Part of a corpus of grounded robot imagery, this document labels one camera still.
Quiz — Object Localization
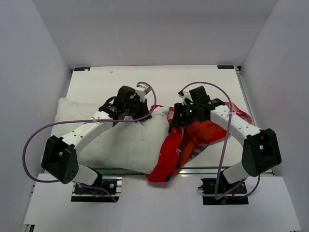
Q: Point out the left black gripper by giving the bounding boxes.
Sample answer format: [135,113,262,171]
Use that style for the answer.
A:
[124,97,151,121]

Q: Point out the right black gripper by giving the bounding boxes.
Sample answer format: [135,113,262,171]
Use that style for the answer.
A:
[169,103,199,128]

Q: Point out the red pink patterned pillowcase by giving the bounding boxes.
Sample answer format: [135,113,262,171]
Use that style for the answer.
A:
[147,101,253,183]

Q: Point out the white pillow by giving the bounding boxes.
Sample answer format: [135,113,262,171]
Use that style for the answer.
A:
[51,98,169,174]

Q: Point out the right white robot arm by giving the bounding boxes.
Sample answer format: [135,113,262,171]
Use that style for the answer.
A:
[171,86,282,193]

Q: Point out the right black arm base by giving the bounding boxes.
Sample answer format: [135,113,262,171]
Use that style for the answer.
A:
[197,177,249,206]

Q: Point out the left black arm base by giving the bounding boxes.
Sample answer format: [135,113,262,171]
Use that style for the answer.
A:
[71,176,122,203]

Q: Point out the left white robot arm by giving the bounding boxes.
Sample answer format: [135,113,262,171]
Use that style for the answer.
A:
[41,82,153,193]

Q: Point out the left blue table label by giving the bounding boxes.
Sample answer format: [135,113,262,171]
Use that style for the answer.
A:
[74,67,90,72]

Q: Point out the blue table label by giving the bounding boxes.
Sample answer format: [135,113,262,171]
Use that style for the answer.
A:
[74,67,90,72]
[217,65,234,69]

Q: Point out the right blue table label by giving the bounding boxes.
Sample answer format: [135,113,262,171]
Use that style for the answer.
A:
[217,65,234,69]

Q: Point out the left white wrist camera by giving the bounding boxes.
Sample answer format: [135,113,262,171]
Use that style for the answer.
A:
[135,84,150,102]

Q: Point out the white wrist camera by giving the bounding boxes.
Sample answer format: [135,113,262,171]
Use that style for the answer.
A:
[178,90,193,105]
[135,84,150,102]

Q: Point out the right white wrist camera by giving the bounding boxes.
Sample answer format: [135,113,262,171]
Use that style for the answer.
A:
[178,90,193,105]

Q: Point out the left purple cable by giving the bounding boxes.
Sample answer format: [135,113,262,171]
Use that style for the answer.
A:
[22,81,158,183]

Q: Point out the purple cable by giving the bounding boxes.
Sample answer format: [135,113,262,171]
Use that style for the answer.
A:
[180,81,262,200]
[22,81,158,183]

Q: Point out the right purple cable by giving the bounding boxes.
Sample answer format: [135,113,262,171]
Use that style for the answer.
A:
[180,81,262,200]

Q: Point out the aluminium front rail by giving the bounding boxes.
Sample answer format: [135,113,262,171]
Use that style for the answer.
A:
[96,167,217,176]

